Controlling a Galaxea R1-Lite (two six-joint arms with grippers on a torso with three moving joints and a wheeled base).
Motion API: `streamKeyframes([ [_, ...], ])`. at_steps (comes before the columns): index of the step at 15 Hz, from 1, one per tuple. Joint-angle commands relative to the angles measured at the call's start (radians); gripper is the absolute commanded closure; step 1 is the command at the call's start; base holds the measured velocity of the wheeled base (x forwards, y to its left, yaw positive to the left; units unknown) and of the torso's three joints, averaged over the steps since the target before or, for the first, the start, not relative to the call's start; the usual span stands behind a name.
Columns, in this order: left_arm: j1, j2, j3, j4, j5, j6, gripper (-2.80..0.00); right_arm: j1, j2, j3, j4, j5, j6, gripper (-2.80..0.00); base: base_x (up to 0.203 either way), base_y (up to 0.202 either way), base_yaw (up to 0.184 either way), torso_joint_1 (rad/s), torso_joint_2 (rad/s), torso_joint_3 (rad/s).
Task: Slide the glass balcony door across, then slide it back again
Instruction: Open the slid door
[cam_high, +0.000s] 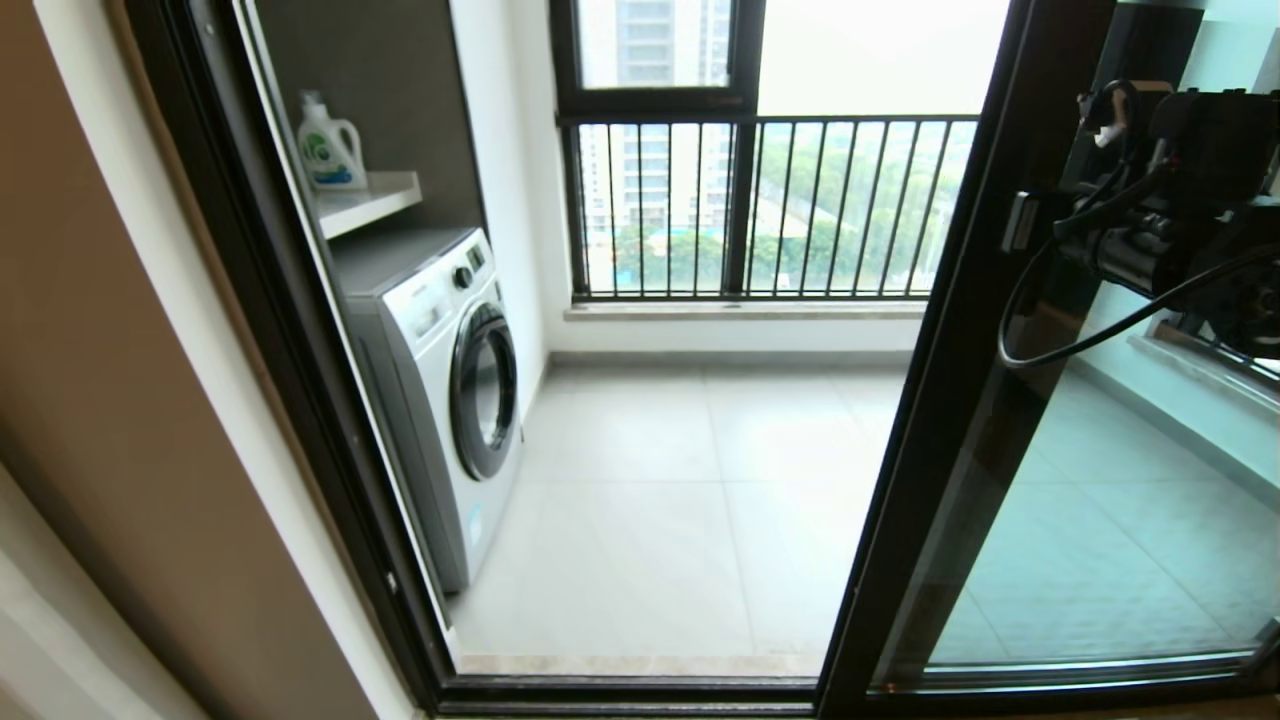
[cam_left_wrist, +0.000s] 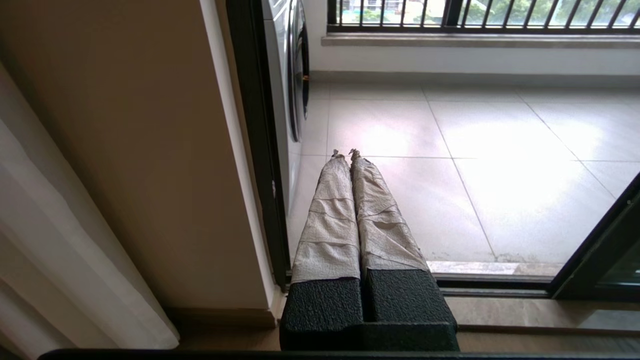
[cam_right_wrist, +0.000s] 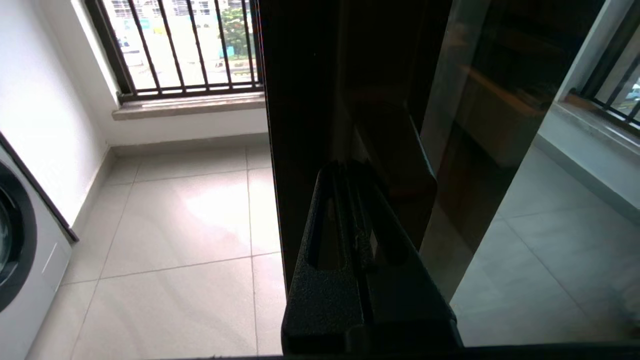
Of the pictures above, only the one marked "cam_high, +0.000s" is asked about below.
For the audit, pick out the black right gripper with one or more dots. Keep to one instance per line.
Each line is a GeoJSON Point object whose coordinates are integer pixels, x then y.
{"type": "Point", "coordinates": [1120, 258]}

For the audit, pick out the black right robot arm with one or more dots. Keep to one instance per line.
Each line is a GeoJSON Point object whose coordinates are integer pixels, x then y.
{"type": "Point", "coordinates": [1250, 300]}

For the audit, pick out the grey stone window sill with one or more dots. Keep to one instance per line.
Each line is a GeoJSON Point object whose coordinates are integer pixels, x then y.
{"type": "Point", "coordinates": [750, 310]}
{"type": "Point", "coordinates": [1190, 372]}

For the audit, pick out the black framed fixed glass panel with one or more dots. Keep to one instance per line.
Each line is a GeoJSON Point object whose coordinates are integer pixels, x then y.
{"type": "Point", "coordinates": [1160, 50]}

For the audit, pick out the white front-load washing machine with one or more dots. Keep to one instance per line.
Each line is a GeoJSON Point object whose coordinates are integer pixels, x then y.
{"type": "Point", "coordinates": [435, 420]}

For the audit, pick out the white laundry detergent bottle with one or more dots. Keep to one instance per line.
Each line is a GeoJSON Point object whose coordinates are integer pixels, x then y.
{"type": "Point", "coordinates": [332, 155]}

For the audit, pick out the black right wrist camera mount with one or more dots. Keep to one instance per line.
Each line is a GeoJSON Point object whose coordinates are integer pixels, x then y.
{"type": "Point", "coordinates": [1215, 140]}

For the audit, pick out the black window frame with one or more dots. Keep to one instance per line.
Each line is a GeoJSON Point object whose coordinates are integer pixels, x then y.
{"type": "Point", "coordinates": [650, 100]}

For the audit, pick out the white wall shelf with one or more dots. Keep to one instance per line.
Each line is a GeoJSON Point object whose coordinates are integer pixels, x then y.
{"type": "Point", "coordinates": [370, 200]}

